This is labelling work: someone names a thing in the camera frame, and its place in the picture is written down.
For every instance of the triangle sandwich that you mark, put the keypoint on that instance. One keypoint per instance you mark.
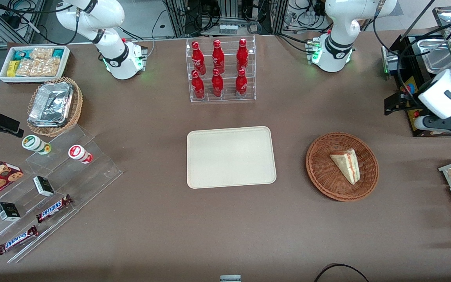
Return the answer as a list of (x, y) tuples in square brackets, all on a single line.
[(347, 165)]

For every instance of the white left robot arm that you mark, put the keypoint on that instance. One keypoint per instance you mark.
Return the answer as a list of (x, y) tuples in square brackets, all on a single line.
[(337, 45)]

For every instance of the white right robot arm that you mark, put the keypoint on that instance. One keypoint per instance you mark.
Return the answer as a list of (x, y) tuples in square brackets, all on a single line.
[(112, 58)]

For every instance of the light wicker basket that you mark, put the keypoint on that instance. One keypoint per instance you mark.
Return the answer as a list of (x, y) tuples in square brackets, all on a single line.
[(76, 107)]

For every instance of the round brown wicker basket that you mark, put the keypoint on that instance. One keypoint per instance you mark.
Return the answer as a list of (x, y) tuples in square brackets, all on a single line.
[(321, 172)]

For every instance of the cream plastic serving tray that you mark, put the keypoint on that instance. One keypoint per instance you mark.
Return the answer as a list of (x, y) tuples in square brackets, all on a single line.
[(231, 156)]

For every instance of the black countertop machine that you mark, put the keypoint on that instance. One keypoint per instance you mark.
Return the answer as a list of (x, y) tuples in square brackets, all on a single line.
[(407, 84)]

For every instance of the green-lidded yogurt cup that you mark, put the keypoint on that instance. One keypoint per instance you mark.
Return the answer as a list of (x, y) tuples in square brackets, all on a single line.
[(33, 143)]

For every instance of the grey box with green light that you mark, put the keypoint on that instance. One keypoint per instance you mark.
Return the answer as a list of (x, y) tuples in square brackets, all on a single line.
[(389, 62)]

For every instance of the white rectangular snack bin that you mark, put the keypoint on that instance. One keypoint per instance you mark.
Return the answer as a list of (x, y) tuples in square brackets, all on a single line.
[(4, 76)]

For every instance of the stack of foil trays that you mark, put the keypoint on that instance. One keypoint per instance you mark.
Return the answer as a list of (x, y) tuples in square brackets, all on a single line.
[(51, 103)]

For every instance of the yellow snack packet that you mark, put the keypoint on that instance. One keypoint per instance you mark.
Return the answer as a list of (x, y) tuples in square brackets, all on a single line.
[(11, 69)]

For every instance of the clear bag of crackers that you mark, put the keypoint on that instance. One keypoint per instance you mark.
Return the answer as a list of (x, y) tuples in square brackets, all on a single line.
[(37, 67), (42, 53)]

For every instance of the teal snack packet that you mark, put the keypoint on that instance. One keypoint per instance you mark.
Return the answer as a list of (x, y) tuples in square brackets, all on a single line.
[(21, 54), (58, 52)]

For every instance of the small black carton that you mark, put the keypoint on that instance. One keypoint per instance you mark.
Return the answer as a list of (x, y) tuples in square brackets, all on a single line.
[(8, 211), (44, 186)]

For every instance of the red-lidded yogurt cup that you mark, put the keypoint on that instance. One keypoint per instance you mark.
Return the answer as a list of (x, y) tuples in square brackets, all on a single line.
[(78, 152)]

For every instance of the Snickers chocolate bar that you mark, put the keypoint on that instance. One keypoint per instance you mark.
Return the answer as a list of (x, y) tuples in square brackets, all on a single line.
[(17, 240), (54, 208)]

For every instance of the clear acrylic stepped shelf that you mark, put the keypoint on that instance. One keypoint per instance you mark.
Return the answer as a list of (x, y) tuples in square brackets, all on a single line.
[(92, 176)]

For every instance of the red cola bottle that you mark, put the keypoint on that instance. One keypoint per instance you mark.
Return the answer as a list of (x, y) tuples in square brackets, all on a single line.
[(217, 84), (197, 86), (198, 58), (242, 55), (218, 56), (241, 84)]

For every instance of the clear acrylic bottle rack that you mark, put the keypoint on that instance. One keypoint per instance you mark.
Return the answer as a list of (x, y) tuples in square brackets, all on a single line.
[(227, 96)]

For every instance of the small grey device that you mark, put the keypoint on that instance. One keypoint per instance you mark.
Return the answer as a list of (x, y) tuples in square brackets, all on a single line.
[(230, 278)]

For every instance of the aluminium frame rack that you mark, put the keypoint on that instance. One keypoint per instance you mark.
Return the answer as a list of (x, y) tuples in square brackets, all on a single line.
[(225, 13)]

